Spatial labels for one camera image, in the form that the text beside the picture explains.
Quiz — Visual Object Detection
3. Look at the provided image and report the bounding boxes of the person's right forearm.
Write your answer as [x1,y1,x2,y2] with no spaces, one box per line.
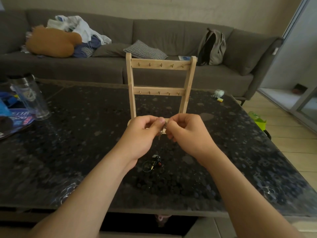
[198,148,305,238]

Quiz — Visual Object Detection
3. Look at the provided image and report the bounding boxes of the checkered pillow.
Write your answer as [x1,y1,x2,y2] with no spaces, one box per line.
[123,40,168,60]

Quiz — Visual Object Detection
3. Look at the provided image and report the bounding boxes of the wooden jewelry stand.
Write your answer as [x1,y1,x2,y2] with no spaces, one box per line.
[125,52,197,134]

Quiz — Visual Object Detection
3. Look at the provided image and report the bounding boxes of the sliding glass door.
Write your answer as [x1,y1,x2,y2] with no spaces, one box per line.
[257,0,317,134]

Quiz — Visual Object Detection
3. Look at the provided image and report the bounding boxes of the brown plush toy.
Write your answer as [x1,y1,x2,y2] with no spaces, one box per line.
[25,25,82,58]

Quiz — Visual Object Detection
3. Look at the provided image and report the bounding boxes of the grey backpack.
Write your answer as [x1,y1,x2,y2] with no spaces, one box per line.
[197,28,227,66]

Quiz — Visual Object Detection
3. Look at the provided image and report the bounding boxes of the person's right hand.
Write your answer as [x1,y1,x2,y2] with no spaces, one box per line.
[165,113,220,166]

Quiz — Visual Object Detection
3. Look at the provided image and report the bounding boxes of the blue printed packet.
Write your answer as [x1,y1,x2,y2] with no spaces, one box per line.
[0,91,35,139]

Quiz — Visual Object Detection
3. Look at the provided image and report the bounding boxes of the grey fabric sofa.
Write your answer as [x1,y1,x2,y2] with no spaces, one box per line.
[0,10,284,101]

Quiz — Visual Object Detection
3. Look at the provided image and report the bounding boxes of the pink item under table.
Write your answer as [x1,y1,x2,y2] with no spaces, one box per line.
[155,215,171,227]

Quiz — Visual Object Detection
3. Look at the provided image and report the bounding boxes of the clear plastic tumbler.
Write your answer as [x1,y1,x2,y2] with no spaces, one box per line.
[9,74,51,121]

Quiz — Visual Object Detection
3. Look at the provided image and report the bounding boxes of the person's left hand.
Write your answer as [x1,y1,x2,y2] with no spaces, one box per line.
[115,115,166,169]

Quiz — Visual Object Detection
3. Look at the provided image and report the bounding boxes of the silver chain necklace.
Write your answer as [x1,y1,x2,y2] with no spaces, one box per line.
[158,121,169,140]

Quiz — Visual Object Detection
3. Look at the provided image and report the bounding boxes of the green bag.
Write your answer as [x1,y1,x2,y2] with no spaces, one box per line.
[248,111,267,132]

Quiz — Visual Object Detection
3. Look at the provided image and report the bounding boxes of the black cord necklace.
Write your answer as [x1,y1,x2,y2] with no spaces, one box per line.
[141,153,165,174]

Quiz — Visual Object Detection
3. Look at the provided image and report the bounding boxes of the dark shoe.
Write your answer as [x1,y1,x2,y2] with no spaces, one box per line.
[292,83,307,95]

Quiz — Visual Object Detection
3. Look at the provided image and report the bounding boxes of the white crumpled garment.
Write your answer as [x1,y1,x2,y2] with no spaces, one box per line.
[47,15,112,45]

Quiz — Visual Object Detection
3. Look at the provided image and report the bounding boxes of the blue crumpled garment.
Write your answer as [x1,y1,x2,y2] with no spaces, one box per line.
[73,36,102,59]

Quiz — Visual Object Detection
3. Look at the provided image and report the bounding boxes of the person's left forearm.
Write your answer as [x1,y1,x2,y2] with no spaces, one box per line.
[27,151,138,238]

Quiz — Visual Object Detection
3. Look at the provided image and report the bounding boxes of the grey flat cushion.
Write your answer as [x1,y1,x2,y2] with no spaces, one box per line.
[92,43,132,58]

